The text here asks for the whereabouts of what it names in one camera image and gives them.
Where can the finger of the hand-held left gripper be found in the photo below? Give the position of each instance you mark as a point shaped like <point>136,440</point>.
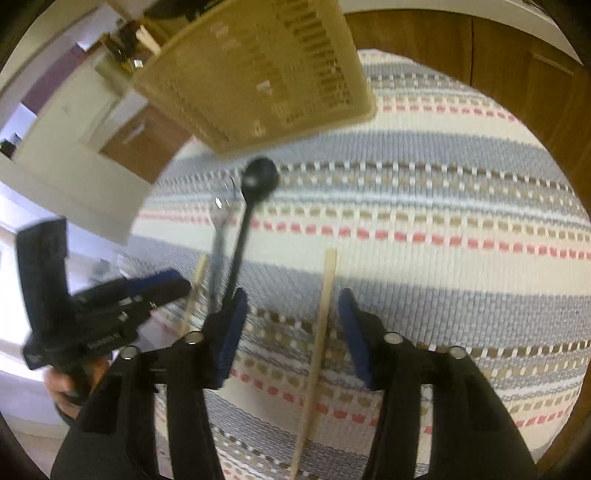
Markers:
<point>147,280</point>
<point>161,297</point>

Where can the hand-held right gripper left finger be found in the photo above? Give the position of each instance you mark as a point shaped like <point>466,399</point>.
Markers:
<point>231,323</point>

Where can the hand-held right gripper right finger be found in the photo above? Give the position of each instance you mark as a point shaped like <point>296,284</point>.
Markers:
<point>355,332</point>

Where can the wooden chopstick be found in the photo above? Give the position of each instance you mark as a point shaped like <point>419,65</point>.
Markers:
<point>323,314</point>
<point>196,290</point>

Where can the clear bowl metal spoon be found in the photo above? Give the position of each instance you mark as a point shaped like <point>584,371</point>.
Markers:
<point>220,230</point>

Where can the black plastic spoon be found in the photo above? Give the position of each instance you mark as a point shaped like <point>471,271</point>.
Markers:
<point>261,177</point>

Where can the yellow plastic utensil basket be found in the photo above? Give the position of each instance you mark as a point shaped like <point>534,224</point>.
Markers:
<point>240,83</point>

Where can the person's left hand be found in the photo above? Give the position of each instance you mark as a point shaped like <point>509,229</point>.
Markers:
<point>57,383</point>

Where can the striped woven tablecloth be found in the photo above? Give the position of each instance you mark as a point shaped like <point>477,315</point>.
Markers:
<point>415,277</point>

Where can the white refrigerator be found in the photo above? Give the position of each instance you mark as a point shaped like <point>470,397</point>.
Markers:
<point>60,124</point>

